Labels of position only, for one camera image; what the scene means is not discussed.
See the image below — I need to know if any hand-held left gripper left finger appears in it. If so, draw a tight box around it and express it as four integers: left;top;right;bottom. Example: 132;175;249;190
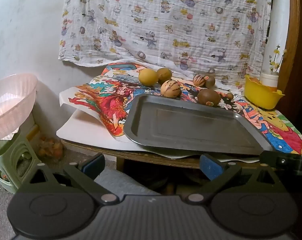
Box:
15;153;120;205

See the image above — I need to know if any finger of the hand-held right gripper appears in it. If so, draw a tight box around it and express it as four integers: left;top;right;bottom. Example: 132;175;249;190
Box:
260;150;302;178

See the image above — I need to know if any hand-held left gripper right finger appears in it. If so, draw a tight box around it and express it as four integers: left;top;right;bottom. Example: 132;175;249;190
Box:
186;154;292;204

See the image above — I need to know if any grey metal tray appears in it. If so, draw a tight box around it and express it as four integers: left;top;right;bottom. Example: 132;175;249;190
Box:
123;94;275;155

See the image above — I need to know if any yellow plastic bowl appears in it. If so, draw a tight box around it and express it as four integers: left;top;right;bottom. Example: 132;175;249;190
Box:
244;74;286;110

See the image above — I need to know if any yellow-brown round fruit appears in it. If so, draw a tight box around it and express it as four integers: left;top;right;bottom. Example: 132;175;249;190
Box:
157;68;172;85

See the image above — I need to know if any yellow bear poster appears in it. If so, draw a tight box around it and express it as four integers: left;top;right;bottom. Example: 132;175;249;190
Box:
241;101;302;157

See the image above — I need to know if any colourful anime poster mat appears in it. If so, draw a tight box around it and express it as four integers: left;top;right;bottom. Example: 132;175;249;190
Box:
56;86;269;159

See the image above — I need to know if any plastic bag of oranges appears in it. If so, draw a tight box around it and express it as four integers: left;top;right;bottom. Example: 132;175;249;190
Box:
38;135;64;159

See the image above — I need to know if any wooden table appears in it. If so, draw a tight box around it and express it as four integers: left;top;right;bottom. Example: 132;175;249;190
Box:
61;140;267;172

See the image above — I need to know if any silver and red comic poster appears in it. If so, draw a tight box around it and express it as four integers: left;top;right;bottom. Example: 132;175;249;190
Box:
68;71;148;142

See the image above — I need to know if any large brown round fruit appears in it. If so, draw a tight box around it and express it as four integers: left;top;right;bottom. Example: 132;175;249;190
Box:
197;88;221;107

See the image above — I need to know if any white and orange cup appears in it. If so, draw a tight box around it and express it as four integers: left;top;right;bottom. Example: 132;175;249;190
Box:
260;71;279;92

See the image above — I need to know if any green plastic stool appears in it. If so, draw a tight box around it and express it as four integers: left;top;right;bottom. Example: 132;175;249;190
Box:
0;126;44;195

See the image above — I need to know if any small brown round fruit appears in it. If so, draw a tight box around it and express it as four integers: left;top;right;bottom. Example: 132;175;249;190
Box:
204;76;216;89

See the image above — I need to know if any small striped melon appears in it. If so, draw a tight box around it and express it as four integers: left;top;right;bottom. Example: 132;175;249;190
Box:
193;74;206;88

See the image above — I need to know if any large striped melon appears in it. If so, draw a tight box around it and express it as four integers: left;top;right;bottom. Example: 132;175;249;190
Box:
161;79;182;98

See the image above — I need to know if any yellow flower sprig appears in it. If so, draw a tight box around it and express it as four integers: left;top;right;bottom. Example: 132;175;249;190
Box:
267;44;288;74

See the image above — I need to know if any cartoon boy poster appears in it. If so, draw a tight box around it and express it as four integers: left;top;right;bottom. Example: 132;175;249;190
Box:
102;62;148;77

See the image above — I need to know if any pink plastic basket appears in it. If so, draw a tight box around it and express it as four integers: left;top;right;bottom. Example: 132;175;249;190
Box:
0;73;39;142

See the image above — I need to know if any yellow round fruit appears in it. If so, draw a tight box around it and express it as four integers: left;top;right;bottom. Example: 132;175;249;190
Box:
138;68;158;86

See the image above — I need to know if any brown wooden panel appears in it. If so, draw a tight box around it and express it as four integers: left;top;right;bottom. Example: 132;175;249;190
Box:
276;0;302;137

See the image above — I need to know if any white printed blanket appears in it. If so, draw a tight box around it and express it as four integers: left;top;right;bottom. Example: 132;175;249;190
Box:
57;0;273;96

